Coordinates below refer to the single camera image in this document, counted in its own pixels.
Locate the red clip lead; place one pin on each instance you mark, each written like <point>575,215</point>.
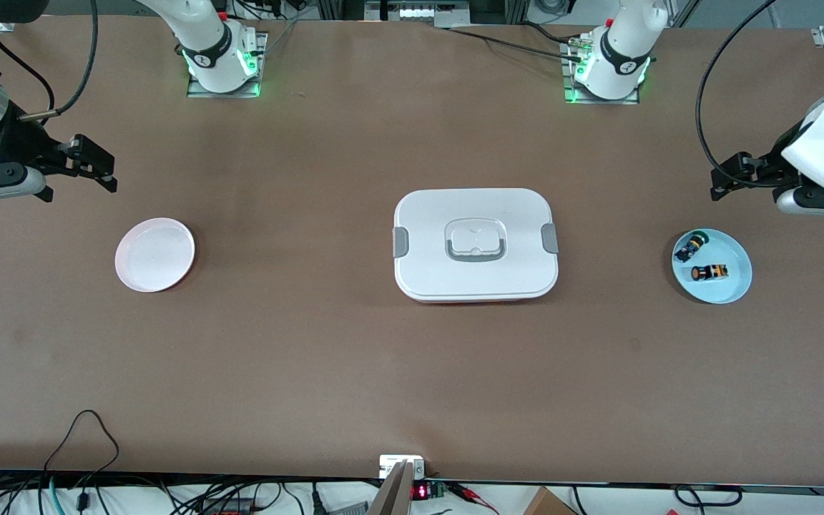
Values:
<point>473,495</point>

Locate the white lidded lunch box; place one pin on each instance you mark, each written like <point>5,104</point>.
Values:
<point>476,214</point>

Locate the light blue round plate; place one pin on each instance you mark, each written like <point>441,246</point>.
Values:
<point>730,250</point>

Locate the pink round plate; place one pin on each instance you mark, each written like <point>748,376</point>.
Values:
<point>154,254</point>

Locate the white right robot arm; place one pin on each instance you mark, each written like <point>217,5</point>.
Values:
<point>206,44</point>

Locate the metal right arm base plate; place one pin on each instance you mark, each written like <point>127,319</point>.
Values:
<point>258,64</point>

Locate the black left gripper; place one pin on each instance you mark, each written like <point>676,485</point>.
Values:
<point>769,169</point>

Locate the green push-button switch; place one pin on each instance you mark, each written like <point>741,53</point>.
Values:
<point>691,247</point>

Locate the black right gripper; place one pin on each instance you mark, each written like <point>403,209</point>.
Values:
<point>20,141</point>

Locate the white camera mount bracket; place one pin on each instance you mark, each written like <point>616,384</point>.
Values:
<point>392,461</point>

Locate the grey aluminium mount bar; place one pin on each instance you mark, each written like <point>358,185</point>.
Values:
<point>394,493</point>

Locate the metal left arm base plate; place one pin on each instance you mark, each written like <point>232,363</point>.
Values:
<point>568,68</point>

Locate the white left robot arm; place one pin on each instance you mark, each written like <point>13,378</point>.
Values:
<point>623,50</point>

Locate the orange push-button switch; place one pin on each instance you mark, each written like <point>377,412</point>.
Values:
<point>711,272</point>

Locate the red digit display module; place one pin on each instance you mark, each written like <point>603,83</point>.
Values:
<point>423,491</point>

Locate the brown cardboard box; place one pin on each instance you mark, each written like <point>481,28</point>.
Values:
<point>546,503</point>

